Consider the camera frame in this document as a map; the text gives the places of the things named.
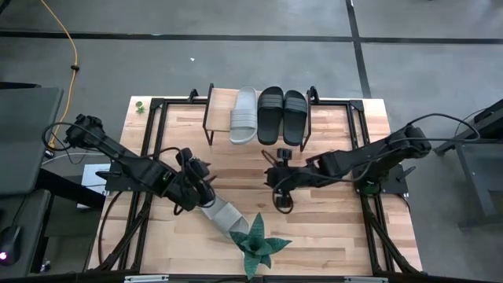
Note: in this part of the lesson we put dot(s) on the grey slide sandal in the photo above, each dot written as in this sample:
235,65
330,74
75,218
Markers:
226,216
243,118

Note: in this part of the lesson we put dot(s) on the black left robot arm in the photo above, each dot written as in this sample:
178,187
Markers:
129,165

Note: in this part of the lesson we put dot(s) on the black aluminium table frame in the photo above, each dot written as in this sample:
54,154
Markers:
156,104

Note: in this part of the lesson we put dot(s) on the wooden shelf with black frame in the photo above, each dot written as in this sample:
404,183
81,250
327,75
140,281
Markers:
218,114

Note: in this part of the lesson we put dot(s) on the white plant pot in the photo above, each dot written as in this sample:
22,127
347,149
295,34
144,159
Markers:
245,257

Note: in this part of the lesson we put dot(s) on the silver metal bracket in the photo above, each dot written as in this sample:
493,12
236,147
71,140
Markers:
365,280
145,279

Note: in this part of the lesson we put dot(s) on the small green leaf sprig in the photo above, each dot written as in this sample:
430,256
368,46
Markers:
140,107

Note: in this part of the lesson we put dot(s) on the black desk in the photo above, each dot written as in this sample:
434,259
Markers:
31,236

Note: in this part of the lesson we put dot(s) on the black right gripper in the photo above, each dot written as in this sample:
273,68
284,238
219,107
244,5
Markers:
283,177

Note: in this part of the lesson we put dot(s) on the black computer mouse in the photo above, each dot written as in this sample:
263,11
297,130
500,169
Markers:
8,243

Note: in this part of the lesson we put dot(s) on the black floor tape strip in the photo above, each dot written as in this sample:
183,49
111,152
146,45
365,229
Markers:
360,63
196,37

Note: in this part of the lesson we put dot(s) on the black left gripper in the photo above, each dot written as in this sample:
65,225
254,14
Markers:
192,192

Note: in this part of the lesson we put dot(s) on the dark grey metal stand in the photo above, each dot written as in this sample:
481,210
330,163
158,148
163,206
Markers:
473,177

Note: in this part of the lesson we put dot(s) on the green artificial plant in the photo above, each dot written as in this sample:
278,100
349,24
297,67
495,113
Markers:
257,245

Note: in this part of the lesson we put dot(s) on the dark grey desk panel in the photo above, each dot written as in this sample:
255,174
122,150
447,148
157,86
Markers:
23,137

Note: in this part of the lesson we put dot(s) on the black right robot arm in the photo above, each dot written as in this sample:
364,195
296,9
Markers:
353,161

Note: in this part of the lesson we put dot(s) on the black slide sandal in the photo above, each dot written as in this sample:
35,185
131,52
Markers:
270,118
295,118

